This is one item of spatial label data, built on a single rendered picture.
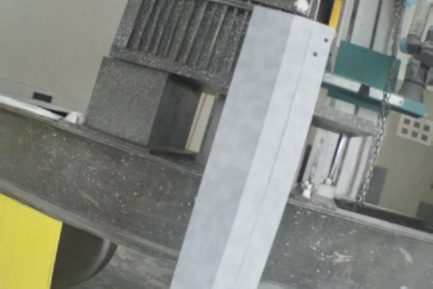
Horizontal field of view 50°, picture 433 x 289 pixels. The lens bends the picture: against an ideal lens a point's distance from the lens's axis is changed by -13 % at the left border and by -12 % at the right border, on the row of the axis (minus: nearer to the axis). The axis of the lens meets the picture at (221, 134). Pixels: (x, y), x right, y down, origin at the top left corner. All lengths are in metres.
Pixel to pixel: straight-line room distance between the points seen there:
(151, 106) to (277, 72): 0.38
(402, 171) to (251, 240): 3.35
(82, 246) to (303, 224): 0.80
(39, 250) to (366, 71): 1.81
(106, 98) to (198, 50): 0.28
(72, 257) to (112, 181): 0.49
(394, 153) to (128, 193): 3.28
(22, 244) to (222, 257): 0.61
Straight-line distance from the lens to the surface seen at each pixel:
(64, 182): 1.48
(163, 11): 1.39
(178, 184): 1.35
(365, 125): 1.33
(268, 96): 1.14
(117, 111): 1.40
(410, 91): 2.47
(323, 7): 1.84
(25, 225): 1.47
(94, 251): 1.74
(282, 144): 1.14
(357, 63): 2.60
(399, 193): 4.43
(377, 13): 2.77
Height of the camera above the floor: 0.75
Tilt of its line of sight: level
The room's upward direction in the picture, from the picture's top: 17 degrees clockwise
